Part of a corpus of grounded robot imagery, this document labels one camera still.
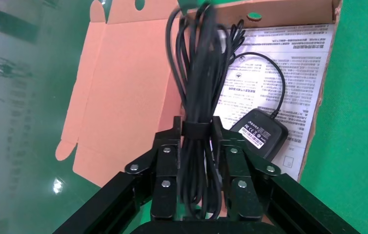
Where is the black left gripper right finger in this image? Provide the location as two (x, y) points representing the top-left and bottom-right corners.
(211, 116), (361, 234)

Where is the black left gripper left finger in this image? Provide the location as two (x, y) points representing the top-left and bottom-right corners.
(53, 116), (184, 234)

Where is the black wired computer mouse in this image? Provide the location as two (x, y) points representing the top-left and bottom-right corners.
(226, 19), (290, 161)

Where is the black data cable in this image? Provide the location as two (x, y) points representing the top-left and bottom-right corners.
(165, 2), (234, 221)

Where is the open brown cardboard box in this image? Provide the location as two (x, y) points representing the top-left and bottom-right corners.
(55, 0), (344, 189)

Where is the white printed instruction sheet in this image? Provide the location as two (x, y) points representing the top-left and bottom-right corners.
(212, 23), (336, 182)

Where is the green table mat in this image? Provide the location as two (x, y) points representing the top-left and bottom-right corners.
(300, 0), (368, 234)

